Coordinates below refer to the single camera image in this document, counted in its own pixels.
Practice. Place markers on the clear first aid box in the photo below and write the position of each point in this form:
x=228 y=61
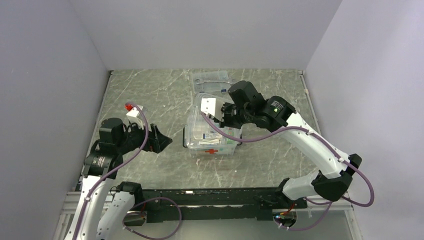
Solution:
x=205 y=150

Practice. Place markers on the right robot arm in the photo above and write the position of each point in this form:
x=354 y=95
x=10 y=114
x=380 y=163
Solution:
x=333 y=177

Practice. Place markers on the blue printed sachet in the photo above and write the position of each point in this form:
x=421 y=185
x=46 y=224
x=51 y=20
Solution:
x=210 y=136

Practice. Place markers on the clear screw box blue latches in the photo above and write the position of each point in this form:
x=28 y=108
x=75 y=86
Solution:
x=211 y=81

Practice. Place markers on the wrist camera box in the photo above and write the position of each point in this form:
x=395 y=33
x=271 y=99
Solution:
x=133 y=115
x=212 y=107

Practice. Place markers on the black base frame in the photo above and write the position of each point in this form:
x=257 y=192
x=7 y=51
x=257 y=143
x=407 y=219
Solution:
x=260 y=203

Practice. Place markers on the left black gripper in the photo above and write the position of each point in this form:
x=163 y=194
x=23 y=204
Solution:
x=156 y=141

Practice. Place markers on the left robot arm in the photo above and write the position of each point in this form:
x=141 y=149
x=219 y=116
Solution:
x=116 y=139

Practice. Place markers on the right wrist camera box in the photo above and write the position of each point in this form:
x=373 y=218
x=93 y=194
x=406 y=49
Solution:
x=212 y=107

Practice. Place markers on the clear divided organizer tray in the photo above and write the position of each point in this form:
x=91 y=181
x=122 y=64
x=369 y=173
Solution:
x=195 y=131

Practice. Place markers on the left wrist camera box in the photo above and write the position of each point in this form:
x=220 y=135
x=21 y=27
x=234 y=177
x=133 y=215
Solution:
x=133 y=115

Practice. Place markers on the small green box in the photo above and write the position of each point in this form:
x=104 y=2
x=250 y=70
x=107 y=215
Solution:
x=229 y=141

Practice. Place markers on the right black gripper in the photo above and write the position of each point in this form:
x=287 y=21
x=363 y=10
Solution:
x=226 y=123

